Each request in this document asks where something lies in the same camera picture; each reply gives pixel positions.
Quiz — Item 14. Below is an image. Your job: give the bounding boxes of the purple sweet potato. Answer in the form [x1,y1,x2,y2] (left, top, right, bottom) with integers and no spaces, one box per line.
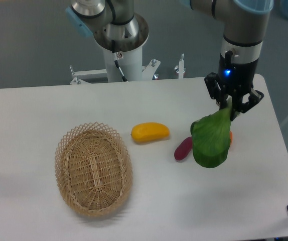
[174,137,192,161]

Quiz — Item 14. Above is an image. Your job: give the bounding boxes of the yellow mango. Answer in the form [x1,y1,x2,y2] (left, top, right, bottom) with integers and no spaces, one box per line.
[131,122,170,143]

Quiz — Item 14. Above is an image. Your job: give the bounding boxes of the green leafy vegetable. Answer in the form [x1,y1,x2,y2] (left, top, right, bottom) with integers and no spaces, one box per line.
[190,98,232,169]

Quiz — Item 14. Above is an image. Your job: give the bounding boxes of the orange carrot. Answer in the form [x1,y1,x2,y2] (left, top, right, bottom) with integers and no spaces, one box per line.
[229,131,233,145]

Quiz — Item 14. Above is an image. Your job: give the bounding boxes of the black and white cable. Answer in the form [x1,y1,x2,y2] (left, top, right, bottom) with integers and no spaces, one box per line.
[110,39,128,83]

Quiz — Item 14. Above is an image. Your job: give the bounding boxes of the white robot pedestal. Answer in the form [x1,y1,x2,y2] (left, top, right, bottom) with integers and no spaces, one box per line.
[69,32,187,85]

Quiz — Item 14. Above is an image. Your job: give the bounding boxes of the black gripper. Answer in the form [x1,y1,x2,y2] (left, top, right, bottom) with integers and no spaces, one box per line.
[204,50,264,121]

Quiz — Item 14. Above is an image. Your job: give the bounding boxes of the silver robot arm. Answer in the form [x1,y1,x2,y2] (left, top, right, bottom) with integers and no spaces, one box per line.
[65,1,273,119]

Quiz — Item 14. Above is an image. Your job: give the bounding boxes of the woven wicker basket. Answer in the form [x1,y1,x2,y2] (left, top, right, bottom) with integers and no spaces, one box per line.
[55,122,132,217]

